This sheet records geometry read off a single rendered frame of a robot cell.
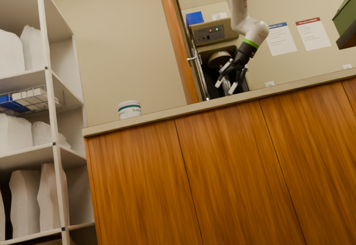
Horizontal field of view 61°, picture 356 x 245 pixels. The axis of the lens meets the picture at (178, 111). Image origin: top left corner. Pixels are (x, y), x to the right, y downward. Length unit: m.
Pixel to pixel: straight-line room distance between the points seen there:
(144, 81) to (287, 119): 1.20
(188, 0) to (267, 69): 0.82
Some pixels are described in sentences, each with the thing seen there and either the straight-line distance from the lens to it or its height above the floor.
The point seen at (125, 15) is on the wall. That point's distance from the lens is 2.74.
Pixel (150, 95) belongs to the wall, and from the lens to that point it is 2.36.
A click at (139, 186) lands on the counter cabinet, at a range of 1.52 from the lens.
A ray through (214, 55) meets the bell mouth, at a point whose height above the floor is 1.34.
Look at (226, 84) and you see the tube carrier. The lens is 1.98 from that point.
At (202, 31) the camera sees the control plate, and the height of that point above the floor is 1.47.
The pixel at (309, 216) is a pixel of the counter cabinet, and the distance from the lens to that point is 1.61.
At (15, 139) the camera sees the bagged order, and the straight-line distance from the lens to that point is 1.90.
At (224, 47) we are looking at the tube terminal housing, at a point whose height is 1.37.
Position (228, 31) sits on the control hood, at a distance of 2.04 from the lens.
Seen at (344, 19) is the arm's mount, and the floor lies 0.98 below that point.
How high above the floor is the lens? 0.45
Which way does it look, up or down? 17 degrees up
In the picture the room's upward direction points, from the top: 13 degrees counter-clockwise
